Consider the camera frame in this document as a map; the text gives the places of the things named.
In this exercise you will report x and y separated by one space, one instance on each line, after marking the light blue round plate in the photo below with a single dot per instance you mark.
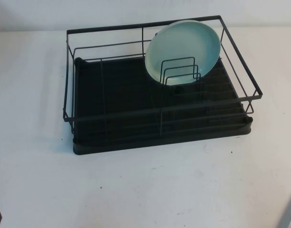
183 45

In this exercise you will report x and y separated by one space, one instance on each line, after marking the black plastic dish rack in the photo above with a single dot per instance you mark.
126 99

